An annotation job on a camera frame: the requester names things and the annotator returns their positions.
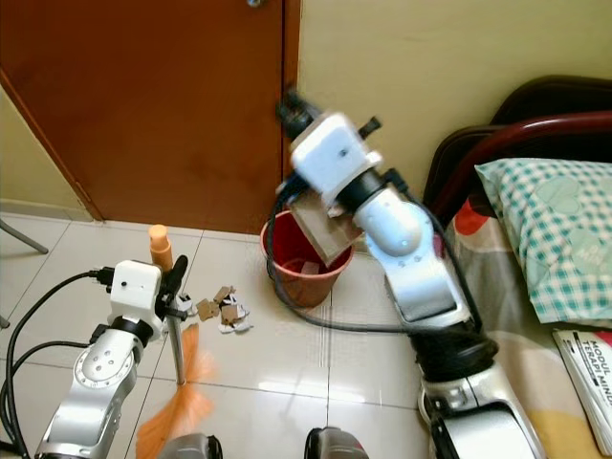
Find orange broom with metal pole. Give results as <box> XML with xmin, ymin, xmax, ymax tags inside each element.
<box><xmin>134</xmin><ymin>223</ymin><xmax>216</xmax><ymax>459</ymax></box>

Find brown cardboard sheet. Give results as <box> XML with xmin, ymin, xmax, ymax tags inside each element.
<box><xmin>287</xmin><ymin>191</ymin><xmax>357</xmax><ymax>267</ymax></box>

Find red plastic bucket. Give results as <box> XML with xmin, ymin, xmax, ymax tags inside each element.
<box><xmin>260</xmin><ymin>210</ymin><xmax>353</xmax><ymax>309</ymax></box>

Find brown wooden door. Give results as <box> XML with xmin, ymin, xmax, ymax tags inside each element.
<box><xmin>0</xmin><ymin>0</ymin><xmax>302</xmax><ymax>227</ymax></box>

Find grey metal chair leg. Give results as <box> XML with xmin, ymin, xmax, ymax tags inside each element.
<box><xmin>0</xmin><ymin>221</ymin><xmax>50</xmax><ymax>255</ymax></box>

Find grey robot right leg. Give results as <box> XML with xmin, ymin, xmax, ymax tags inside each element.
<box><xmin>304</xmin><ymin>426</ymin><xmax>371</xmax><ymax>459</ymax></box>

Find dark wooden headboard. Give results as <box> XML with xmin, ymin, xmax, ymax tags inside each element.
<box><xmin>424</xmin><ymin>75</ymin><xmax>612</xmax><ymax>223</ymax></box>

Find green checked pillow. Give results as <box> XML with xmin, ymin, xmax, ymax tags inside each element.
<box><xmin>475</xmin><ymin>156</ymin><xmax>612</xmax><ymax>325</ymax></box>

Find patterned cream bed sheet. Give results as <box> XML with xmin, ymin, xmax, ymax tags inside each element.
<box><xmin>443</xmin><ymin>196</ymin><xmax>612</xmax><ymax>459</ymax></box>

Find white printed booklet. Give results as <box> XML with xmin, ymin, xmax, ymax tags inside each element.
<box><xmin>553</xmin><ymin>328</ymin><xmax>612</xmax><ymax>433</ymax></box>

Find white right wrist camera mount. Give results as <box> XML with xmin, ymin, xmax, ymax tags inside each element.
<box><xmin>290</xmin><ymin>112</ymin><xmax>383</xmax><ymax>207</ymax></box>

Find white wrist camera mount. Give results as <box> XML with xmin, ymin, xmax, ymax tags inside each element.
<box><xmin>107</xmin><ymin>260</ymin><xmax>164</xmax><ymax>321</ymax></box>
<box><xmin>290</xmin><ymin>112</ymin><xmax>383</xmax><ymax>207</ymax></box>

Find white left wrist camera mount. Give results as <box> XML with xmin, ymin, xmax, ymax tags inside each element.
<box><xmin>107</xmin><ymin>260</ymin><xmax>164</xmax><ymax>321</ymax></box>

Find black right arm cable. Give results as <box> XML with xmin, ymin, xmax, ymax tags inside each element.
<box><xmin>262</xmin><ymin>182</ymin><xmax>441</xmax><ymax>336</ymax></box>

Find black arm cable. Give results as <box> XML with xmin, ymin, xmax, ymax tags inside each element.
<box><xmin>0</xmin><ymin>270</ymin><xmax>118</xmax><ymax>452</ymax></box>
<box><xmin>262</xmin><ymin>182</ymin><xmax>441</xmax><ymax>336</ymax></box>

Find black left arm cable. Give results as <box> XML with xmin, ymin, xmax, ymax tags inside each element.
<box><xmin>0</xmin><ymin>270</ymin><xmax>118</xmax><ymax>452</ymax></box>

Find maroon metal bed frame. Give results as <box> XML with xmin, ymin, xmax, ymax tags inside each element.
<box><xmin>430</xmin><ymin>109</ymin><xmax>612</xmax><ymax>223</ymax></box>

